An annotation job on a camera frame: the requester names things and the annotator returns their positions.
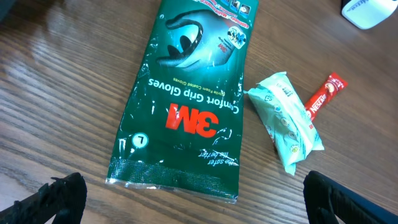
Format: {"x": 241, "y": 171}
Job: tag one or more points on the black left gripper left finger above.
{"x": 64, "y": 200}

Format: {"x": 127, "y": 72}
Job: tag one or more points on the green snack bag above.
{"x": 182, "y": 126}

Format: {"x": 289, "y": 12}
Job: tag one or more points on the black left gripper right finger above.
{"x": 327, "y": 201}

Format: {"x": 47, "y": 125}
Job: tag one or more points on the white barcode scanner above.
{"x": 365, "y": 14}

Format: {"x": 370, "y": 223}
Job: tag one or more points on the teal wet wipes pack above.
{"x": 285, "y": 119}

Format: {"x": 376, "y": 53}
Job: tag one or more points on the red Nescafe coffee stick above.
{"x": 329, "y": 89}

